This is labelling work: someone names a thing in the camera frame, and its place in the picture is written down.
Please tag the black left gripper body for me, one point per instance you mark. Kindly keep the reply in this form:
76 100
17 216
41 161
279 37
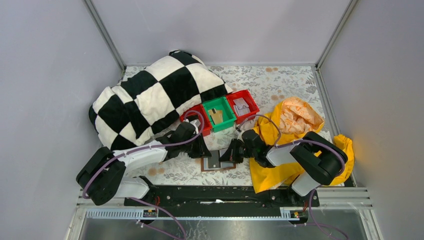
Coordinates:
197 145

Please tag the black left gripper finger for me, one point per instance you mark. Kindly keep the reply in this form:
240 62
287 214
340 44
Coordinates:
195 150
203 151

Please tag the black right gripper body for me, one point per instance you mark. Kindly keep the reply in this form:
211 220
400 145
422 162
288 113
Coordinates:
234 150

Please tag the brown leather card holder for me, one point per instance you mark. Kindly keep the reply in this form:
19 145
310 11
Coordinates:
224 166

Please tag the grey credit card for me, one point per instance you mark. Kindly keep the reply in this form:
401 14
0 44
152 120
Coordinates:
213 161

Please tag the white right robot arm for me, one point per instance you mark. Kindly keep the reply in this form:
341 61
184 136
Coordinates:
321 160

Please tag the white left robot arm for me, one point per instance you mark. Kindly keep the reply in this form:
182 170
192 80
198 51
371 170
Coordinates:
106 174

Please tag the gold cards in green bin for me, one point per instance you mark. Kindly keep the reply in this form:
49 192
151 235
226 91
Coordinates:
216 116

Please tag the white cards in red bin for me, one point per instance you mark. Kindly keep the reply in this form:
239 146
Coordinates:
241 107

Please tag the left red plastic bin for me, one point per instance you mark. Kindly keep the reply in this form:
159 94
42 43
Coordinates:
198 112

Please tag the red plastic bin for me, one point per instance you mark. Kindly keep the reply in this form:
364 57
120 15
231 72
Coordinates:
198 112
248 98

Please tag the right red plastic bin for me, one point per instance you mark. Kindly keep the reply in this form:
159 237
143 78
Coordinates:
248 98

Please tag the green plastic bin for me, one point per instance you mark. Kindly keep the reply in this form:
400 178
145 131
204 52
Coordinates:
228 115

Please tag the yellow raincoat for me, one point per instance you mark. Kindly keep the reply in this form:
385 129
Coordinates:
290 120

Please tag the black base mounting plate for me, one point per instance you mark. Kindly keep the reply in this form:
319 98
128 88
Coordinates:
223 201

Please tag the black white checkered blanket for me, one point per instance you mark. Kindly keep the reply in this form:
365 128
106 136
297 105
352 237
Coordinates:
128 114

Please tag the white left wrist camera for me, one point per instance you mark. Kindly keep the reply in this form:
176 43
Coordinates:
197 124

